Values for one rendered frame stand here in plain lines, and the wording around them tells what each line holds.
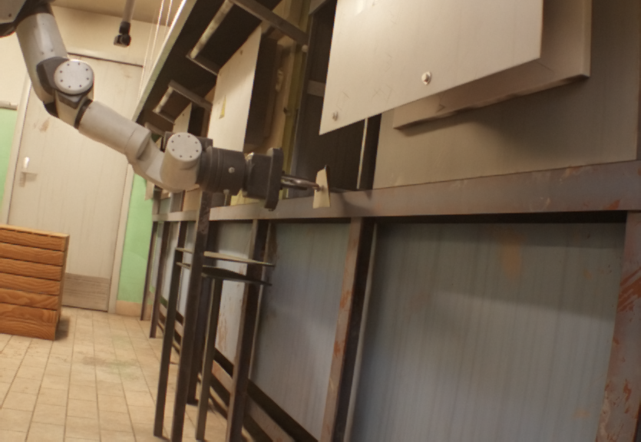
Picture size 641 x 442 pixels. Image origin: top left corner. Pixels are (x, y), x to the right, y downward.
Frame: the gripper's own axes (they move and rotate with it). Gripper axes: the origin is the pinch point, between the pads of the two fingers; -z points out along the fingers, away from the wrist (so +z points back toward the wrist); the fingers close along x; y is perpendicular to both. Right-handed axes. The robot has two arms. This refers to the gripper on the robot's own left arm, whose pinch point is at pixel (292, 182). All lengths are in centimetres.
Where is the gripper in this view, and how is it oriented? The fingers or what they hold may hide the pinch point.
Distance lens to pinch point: 130.9
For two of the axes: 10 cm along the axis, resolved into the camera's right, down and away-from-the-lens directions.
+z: -9.4, -1.4, -3.2
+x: 1.2, -9.9, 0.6
